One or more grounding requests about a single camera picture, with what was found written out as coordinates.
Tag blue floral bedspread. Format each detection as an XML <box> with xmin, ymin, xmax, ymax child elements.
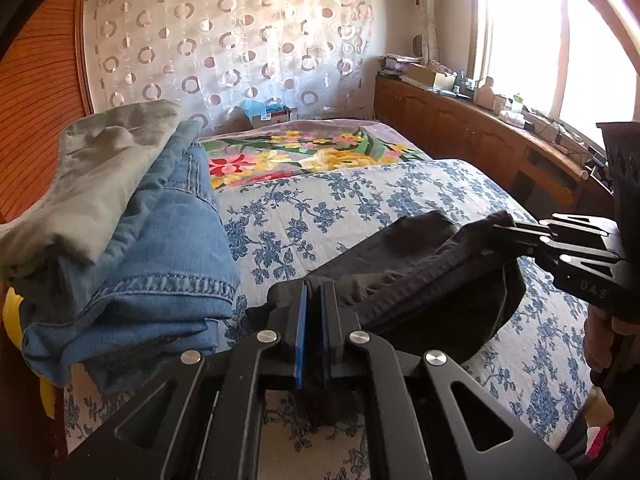
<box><xmin>62</xmin><ymin>157</ymin><xmax>594</xmax><ymax>480</ymax></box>

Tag cardboard box with blue bag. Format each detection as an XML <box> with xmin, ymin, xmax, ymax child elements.
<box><xmin>241</xmin><ymin>100</ymin><xmax>295</xmax><ymax>129</ymax></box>

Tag cardboard box on sideboard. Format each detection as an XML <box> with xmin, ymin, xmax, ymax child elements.
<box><xmin>407</xmin><ymin>64</ymin><xmax>456</xmax><ymax>90</ymax></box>

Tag folded grey-green pants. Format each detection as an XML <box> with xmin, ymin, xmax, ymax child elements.
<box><xmin>1</xmin><ymin>100</ymin><xmax>182</xmax><ymax>281</ymax></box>

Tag yellow plush toy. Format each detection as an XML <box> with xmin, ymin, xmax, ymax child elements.
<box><xmin>1</xmin><ymin>287</ymin><xmax>58</xmax><ymax>420</ymax></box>

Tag white bottle on sideboard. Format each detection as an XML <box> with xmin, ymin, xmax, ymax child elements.
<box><xmin>474</xmin><ymin>76</ymin><xmax>496</xmax><ymax>110</ymax></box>

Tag window with brown frame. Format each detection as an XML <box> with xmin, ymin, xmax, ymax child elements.
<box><xmin>476</xmin><ymin>0</ymin><xmax>639</xmax><ymax>148</ymax></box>

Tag wooden sideboard cabinet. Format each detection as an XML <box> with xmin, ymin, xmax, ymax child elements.
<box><xmin>373</xmin><ymin>76</ymin><xmax>614</xmax><ymax>219</ymax></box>

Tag black pants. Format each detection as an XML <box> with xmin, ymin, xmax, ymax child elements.
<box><xmin>244</xmin><ymin>209</ymin><xmax>527</xmax><ymax>366</ymax></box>

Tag colourful flower blanket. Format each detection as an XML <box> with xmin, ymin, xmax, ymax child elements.
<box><xmin>200</xmin><ymin>119</ymin><xmax>430</xmax><ymax>190</ymax></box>

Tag circle-pattern sheer curtain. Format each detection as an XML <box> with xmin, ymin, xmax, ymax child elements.
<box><xmin>85</xmin><ymin>0</ymin><xmax>373</xmax><ymax>131</ymax></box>

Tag person's right hand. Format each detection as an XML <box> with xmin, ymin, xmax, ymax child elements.
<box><xmin>584</xmin><ymin>304</ymin><xmax>639</xmax><ymax>390</ymax></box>

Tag folded blue jeans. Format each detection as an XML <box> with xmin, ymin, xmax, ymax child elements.
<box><xmin>12</xmin><ymin>120</ymin><xmax>240</xmax><ymax>393</ymax></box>

